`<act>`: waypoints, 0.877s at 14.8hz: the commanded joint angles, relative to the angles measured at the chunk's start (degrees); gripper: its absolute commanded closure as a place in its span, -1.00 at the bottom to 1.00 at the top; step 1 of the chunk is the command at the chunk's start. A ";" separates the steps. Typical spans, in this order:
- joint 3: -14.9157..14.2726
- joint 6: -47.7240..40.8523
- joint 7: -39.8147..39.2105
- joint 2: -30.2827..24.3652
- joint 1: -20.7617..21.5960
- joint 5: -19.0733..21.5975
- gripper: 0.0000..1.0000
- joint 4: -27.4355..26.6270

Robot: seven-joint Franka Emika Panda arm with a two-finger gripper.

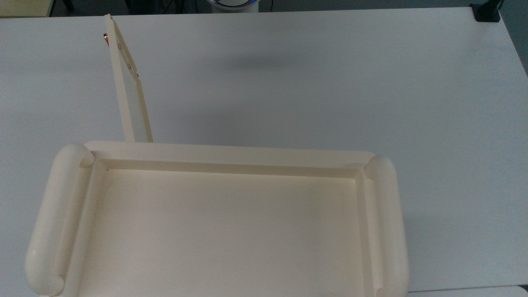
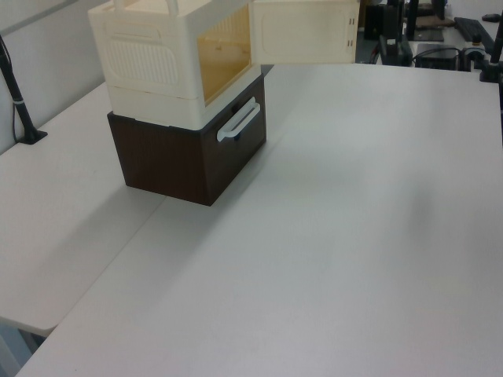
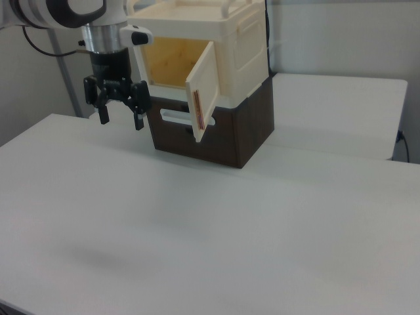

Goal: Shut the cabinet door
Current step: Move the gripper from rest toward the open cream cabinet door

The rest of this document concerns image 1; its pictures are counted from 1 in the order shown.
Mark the cream cabinet door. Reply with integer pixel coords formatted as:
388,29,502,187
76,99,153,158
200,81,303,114
103,14,154,143

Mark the cream plastic cabinet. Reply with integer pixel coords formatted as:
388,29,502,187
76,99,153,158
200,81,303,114
25,140,410,297

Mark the black table clamp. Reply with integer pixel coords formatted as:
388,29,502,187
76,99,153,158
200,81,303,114
470,0,502,23

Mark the yellow wooden board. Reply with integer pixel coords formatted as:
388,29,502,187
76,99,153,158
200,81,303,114
0,0,54,18

